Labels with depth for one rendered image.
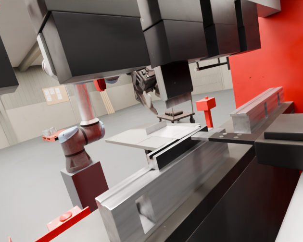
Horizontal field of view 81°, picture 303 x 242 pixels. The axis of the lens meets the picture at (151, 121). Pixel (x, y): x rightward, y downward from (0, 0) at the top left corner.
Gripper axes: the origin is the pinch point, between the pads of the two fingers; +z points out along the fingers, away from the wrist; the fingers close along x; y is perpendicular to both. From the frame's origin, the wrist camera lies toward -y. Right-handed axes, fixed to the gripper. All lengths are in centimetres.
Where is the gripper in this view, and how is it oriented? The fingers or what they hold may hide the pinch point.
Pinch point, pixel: (162, 109)
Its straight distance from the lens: 61.4
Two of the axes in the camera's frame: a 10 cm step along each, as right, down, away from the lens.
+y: 1.7, -4.7, -8.7
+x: 8.1, -4.4, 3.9
